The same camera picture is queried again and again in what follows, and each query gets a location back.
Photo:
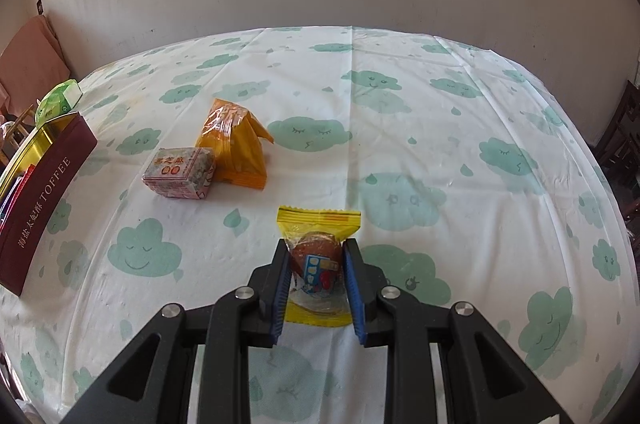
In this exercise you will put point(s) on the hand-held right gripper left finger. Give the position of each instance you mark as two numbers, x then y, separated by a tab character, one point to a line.
280	299

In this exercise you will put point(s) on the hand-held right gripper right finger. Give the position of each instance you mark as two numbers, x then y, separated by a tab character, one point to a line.
352	299

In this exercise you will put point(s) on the yellow-edged clear snack packet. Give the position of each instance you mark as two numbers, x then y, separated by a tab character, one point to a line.
315	224

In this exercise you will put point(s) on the maroon tin box gold inside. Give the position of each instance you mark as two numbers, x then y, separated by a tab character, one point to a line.
45	199

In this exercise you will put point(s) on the red snack packet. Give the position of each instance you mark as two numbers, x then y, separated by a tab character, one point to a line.
22	181

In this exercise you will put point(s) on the orange snack packet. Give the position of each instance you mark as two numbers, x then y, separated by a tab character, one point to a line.
235	144

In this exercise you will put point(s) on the small brown boxed snack packet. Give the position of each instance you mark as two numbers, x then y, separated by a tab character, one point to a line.
177	171

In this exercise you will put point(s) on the cloud printed tablecloth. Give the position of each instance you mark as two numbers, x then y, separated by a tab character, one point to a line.
450	154

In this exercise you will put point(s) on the green tissue box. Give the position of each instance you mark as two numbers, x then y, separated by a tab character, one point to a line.
57	102

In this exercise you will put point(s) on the light wooden chair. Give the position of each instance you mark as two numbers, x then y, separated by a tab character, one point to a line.
15	132

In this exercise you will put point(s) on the dark wooden chair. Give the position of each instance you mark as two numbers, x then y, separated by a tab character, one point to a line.
622	139

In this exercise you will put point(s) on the pink cloth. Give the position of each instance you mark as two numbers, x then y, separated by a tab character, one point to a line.
30	59

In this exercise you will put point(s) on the dark wall socket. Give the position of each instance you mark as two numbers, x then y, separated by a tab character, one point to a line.
40	7

